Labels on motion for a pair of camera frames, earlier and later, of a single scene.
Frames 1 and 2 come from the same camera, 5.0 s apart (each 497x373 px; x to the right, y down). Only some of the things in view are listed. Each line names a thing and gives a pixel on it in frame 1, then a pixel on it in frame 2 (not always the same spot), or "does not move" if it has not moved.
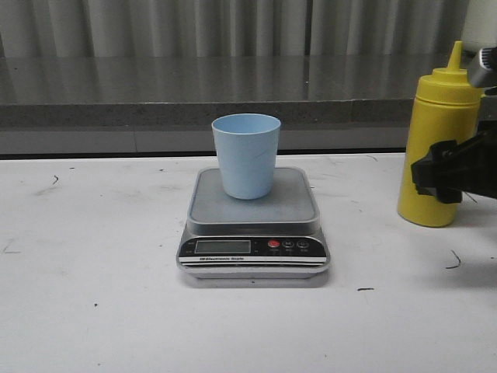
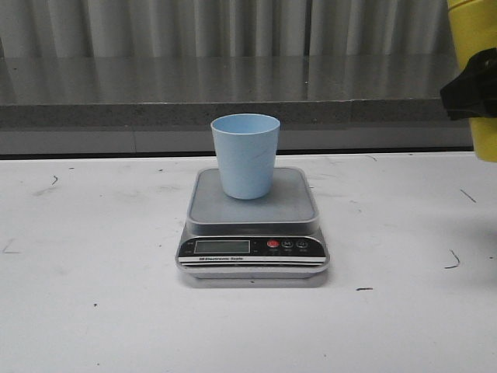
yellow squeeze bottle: [446, 107] to [474, 25]
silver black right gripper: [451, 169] to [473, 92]
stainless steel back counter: [165, 104] does not move
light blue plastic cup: [247, 148] does not move
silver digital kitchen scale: [277, 237] does not move
